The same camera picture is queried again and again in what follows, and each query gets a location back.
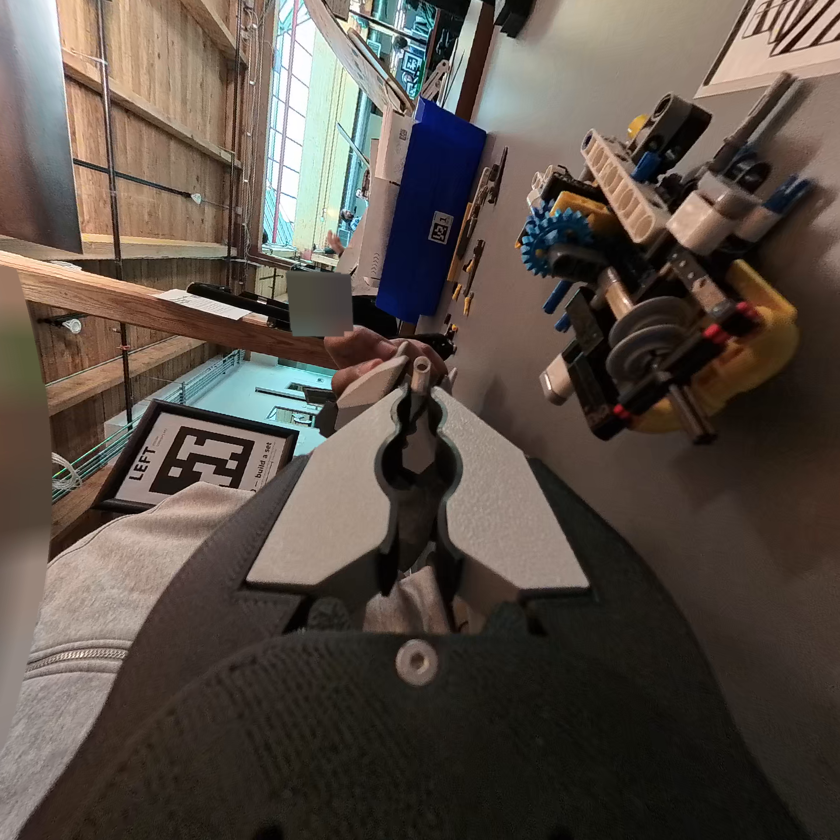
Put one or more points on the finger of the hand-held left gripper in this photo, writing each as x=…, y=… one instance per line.
x=371, y=390
x=447, y=380

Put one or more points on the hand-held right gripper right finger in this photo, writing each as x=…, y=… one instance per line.
x=512, y=525

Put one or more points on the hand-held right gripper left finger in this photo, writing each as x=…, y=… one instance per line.
x=328, y=512

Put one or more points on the grey lego axle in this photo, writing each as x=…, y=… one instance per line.
x=420, y=436

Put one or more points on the small dark lego piece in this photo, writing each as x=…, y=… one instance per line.
x=452, y=326

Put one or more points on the dark lego axle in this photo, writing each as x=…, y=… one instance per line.
x=474, y=266

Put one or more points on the long yellow lego beam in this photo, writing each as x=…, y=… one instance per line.
x=460, y=243

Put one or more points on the tan grey lego connector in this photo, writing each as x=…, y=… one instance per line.
x=492, y=174

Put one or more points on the large lego vehicle assembly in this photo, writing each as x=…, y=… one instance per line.
x=656, y=262

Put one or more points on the person's left hand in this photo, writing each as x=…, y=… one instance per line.
x=358, y=351

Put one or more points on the framed tag sign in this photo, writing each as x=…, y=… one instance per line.
x=197, y=459

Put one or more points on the white cardboard box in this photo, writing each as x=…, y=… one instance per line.
x=390, y=151
x=371, y=236

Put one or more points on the white paper sheet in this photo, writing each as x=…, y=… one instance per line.
x=197, y=304

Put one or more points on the blue storage box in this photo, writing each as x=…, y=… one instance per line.
x=426, y=184

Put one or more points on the grey zip sweatshirt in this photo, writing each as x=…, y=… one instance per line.
x=131, y=590

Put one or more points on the grey metal panel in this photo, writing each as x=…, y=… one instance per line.
x=33, y=131

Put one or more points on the zebra striped sticker sheet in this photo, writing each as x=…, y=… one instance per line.
x=774, y=39

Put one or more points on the wooden rail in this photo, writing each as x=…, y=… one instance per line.
x=131, y=303

